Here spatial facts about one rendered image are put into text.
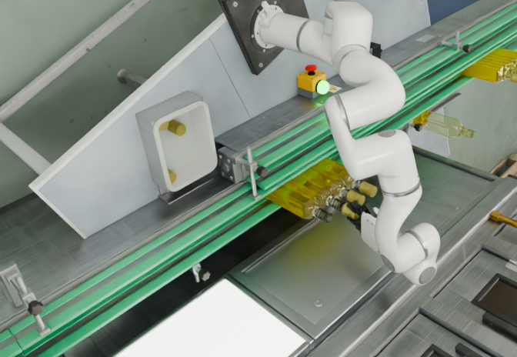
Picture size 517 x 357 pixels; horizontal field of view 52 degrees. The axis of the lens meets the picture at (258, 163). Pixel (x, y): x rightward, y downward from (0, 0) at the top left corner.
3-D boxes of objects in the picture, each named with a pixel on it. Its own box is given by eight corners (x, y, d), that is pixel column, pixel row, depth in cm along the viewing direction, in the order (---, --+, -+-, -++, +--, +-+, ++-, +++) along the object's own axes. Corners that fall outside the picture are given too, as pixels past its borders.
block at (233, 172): (219, 177, 158) (234, 185, 154) (215, 150, 153) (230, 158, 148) (228, 171, 160) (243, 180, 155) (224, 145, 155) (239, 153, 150)
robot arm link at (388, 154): (401, 155, 126) (342, 174, 127) (381, 73, 117) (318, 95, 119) (425, 185, 111) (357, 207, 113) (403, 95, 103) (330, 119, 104)
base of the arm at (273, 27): (241, 21, 148) (281, 32, 138) (267, -12, 150) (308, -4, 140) (265, 56, 160) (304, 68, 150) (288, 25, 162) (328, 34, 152)
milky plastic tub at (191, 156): (152, 184, 149) (170, 195, 144) (135, 114, 137) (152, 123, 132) (201, 158, 159) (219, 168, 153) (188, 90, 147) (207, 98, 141)
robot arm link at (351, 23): (334, 84, 124) (341, 15, 116) (318, 55, 145) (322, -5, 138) (374, 85, 124) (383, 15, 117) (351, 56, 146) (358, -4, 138)
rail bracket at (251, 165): (235, 190, 155) (264, 207, 146) (228, 141, 146) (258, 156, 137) (243, 185, 156) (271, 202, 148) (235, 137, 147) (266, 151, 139)
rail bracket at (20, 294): (5, 298, 127) (43, 351, 112) (-22, 245, 118) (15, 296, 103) (25, 287, 129) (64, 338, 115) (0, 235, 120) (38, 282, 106)
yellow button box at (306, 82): (297, 94, 179) (313, 99, 174) (295, 73, 175) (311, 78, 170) (311, 86, 183) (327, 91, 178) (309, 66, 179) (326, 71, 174)
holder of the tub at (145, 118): (156, 197, 153) (171, 208, 148) (135, 113, 138) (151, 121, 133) (203, 171, 162) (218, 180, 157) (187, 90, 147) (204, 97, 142)
